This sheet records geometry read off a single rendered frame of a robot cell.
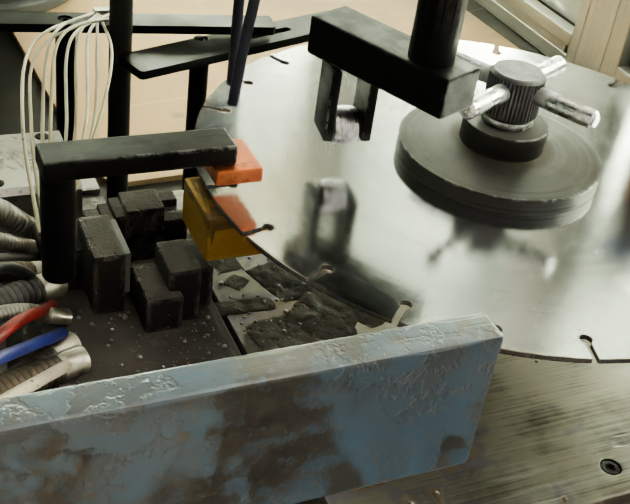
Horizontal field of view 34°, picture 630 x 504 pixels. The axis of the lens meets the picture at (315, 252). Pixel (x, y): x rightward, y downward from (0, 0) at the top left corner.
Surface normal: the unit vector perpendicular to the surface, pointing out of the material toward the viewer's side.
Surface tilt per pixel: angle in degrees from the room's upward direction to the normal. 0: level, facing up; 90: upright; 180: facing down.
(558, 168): 5
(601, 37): 90
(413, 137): 5
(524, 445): 0
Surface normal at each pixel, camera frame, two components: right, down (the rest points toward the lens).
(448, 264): 0.13, -0.82
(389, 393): 0.39, 0.56
